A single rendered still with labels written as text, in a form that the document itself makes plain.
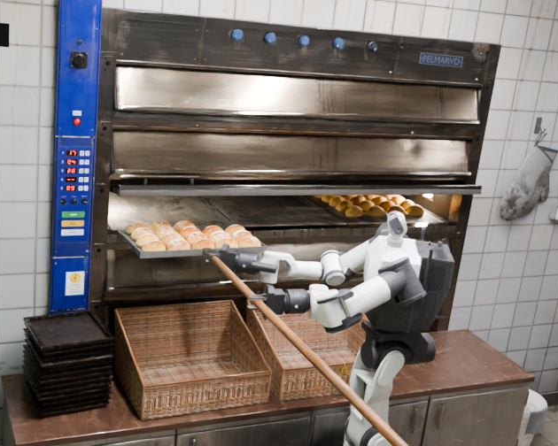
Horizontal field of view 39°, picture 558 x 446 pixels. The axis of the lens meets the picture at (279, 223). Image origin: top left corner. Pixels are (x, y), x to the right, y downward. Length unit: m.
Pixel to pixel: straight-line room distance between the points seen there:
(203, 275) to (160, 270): 0.20
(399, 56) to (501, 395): 1.69
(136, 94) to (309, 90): 0.78
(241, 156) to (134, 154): 0.48
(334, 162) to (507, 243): 1.21
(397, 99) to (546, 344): 1.89
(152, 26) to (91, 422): 1.57
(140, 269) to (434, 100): 1.60
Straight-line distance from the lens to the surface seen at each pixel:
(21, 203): 3.30
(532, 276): 4.64
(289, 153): 3.57
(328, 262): 3.17
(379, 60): 3.71
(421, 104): 3.86
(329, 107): 3.59
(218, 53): 3.37
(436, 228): 4.10
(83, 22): 3.17
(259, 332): 3.58
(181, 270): 3.54
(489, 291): 4.47
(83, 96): 3.20
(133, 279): 3.48
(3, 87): 3.19
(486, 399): 3.99
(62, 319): 3.33
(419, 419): 3.80
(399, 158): 3.85
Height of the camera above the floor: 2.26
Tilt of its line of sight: 17 degrees down
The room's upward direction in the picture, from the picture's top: 7 degrees clockwise
